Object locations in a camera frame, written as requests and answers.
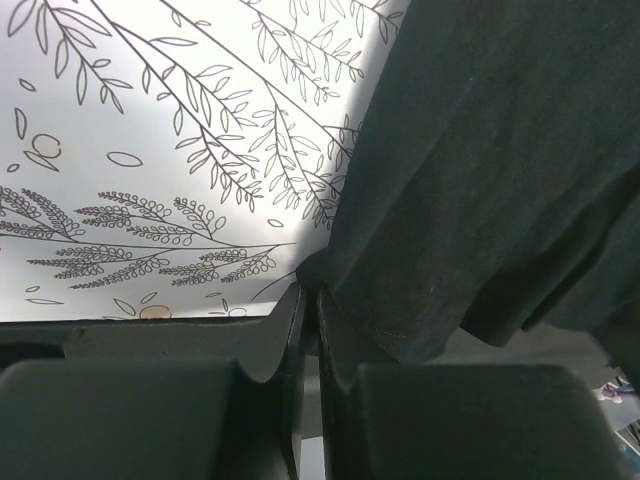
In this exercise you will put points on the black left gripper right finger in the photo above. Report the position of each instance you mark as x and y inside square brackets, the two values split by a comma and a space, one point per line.
[386, 420]

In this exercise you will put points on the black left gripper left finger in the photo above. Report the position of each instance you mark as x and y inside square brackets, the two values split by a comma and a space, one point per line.
[156, 399]

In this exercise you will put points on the black t-shirt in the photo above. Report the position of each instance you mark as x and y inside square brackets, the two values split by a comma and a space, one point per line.
[494, 185]

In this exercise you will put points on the floral table mat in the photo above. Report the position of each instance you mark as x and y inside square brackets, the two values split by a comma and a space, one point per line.
[176, 159]

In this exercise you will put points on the aluminium frame rail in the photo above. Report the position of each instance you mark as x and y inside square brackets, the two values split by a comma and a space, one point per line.
[545, 346]

